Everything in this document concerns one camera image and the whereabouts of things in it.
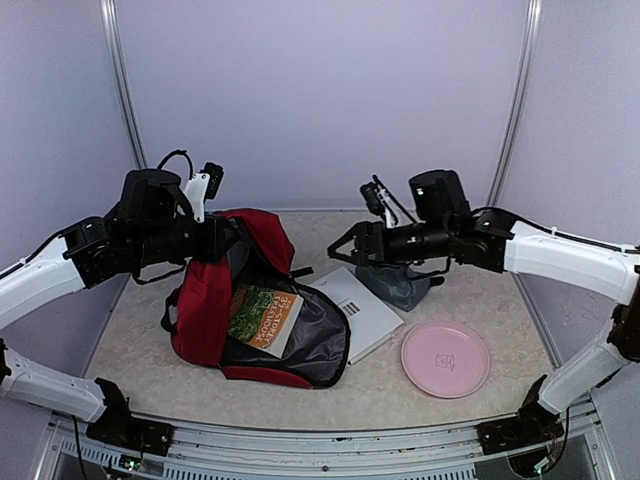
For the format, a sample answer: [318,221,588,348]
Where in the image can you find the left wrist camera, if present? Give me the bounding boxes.
[183,162,224,223]

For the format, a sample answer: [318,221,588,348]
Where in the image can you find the pink round plate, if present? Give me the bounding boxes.
[400,321,491,399]

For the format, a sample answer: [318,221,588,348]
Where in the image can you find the right metal corner post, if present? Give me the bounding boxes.
[486,0,543,206]

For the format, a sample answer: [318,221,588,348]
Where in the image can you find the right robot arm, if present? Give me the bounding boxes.
[327,169,639,444]

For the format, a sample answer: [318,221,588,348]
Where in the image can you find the grey fabric pouch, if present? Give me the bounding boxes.
[355,266,444,312]

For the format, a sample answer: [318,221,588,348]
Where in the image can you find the metal corner post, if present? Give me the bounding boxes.
[486,0,543,206]
[99,0,148,169]

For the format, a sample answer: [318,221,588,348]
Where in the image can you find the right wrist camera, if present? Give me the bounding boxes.
[359,175,402,228]

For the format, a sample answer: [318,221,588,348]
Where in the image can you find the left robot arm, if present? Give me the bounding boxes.
[1,163,231,445]

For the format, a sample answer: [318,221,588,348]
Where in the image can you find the left metal corner post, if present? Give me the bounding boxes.
[99,0,148,169]

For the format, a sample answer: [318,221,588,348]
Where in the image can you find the white large book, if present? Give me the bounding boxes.
[310,267,404,365]

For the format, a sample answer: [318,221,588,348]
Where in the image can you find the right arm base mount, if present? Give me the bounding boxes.
[477,394,565,455]

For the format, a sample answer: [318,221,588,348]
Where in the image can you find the orange treehouse book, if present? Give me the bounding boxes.
[227,284,304,358]

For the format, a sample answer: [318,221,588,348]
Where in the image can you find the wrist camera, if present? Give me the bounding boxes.
[183,162,224,223]
[359,175,402,228]

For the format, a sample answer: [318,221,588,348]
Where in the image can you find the red student backpack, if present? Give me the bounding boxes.
[161,208,351,389]

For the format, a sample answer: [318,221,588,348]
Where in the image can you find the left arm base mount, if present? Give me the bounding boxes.
[86,378,174,457]

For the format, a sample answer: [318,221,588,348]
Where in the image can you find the front metal rail frame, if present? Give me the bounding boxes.
[31,401,620,479]

